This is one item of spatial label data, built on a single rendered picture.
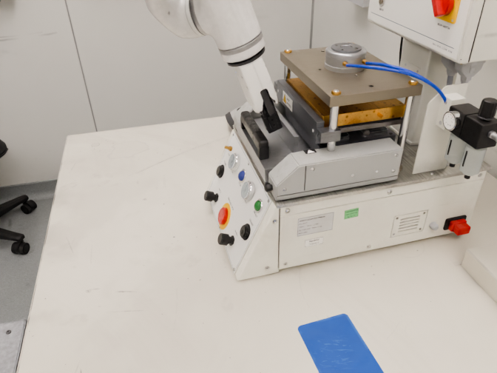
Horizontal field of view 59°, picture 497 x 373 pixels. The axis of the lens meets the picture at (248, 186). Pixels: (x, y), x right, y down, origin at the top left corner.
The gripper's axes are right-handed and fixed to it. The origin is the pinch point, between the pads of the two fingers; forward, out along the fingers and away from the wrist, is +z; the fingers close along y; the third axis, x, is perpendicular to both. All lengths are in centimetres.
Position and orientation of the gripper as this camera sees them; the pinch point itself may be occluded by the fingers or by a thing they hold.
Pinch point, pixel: (271, 121)
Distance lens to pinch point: 90.8
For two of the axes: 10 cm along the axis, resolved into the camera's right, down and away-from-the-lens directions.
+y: 2.6, 5.4, -8.0
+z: 3.5, 7.2, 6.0
